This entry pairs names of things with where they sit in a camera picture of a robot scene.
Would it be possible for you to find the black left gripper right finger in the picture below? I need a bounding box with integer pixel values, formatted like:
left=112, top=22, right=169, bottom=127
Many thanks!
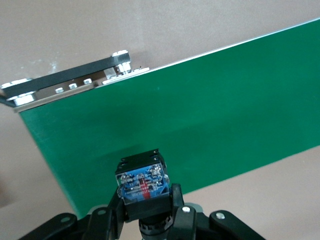
left=169, top=183, right=266, bottom=240

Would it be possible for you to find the green conveyor belt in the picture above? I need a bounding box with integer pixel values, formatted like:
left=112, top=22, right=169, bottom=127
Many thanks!
left=0, top=17, right=320, bottom=221

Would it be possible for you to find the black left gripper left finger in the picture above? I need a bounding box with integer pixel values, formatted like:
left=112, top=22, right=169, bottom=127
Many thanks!
left=14, top=187, right=131, bottom=240

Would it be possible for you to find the green mushroom push button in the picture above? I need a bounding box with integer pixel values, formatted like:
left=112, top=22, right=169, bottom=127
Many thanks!
left=114, top=148, right=176, bottom=240

